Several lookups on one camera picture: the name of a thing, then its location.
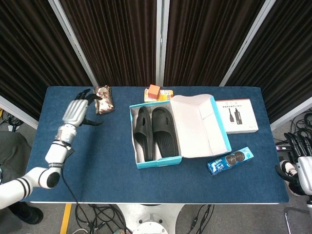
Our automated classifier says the yellow floor tape strip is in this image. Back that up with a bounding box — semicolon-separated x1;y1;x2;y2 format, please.
59;203;73;234

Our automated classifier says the grey aluminium partition rail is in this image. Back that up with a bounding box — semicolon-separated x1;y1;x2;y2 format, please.
0;95;39;130
270;97;312;132

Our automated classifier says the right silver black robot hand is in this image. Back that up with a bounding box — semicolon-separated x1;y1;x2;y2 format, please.
274;132;312;196

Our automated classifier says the black floor cable bundle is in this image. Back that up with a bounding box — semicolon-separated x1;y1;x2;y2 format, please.
74;203;130;234
290;108;312;137
0;108;24;134

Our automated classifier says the grey aluminium partition post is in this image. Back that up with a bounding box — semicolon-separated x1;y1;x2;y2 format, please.
48;0;99;87
219;0;277;87
156;0;171;87

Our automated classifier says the yellow flat snack packet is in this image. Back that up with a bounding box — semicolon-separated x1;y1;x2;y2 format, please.
144;88;175;102

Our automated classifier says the dark grey trouser leg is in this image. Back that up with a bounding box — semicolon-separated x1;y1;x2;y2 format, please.
0;131;32;181

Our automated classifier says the white cable adapter product box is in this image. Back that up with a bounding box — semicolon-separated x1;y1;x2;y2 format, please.
215;98;259;135

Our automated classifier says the black rubber slipper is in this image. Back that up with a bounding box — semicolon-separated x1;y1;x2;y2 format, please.
133;106;155;162
151;106;179;158

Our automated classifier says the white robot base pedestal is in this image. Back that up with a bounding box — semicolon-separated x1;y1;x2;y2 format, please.
116;203;185;234

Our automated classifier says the brown foil snack packet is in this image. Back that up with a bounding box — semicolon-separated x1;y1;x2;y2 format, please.
94;85;115;115

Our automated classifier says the grey metal tube frame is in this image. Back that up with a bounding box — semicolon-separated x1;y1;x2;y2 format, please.
284;206;301;234

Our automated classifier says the light blue shoe box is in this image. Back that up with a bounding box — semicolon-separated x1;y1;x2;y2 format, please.
129;94;232;169

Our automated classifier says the white and black sneaker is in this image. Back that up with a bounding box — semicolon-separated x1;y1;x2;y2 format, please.
279;159;305;196

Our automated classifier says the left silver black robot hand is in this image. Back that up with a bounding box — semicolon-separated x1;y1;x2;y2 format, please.
61;88;103;128

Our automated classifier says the dark pleated curtain panel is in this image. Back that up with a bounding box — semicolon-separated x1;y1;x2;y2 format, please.
163;0;266;86
59;0;158;86
225;0;312;124
0;0;92;120

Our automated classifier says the orange cube block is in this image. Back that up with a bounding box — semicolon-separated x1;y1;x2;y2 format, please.
149;84;161;99

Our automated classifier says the blue felt table mat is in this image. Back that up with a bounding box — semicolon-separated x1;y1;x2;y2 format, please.
23;85;290;204

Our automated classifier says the blue Oreo cookie pack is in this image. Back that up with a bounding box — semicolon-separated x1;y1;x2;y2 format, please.
207;146;254;176

